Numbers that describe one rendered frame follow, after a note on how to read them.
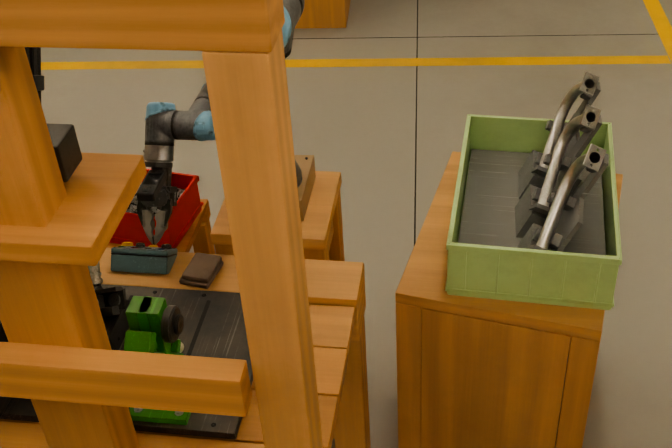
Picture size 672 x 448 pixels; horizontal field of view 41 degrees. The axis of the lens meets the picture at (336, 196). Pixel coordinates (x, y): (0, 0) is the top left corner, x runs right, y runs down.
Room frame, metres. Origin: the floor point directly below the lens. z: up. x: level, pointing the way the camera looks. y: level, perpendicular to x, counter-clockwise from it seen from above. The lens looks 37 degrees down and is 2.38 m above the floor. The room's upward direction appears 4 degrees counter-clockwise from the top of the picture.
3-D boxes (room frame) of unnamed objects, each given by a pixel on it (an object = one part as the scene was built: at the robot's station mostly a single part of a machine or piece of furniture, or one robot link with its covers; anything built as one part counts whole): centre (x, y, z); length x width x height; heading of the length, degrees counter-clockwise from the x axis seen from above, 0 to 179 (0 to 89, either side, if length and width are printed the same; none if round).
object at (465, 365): (1.94, -0.50, 0.39); 0.68 x 0.52 x 0.79; 159
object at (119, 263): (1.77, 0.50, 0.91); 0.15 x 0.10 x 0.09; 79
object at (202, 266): (1.71, 0.35, 0.91); 0.10 x 0.08 x 0.03; 159
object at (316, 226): (2.06, 0.17, 0.83); 0.32 x 0.32 x 0.04; 79
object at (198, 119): (1.98, 0.34, 1.18); 0.11 x 0.11 x 0.08; 75
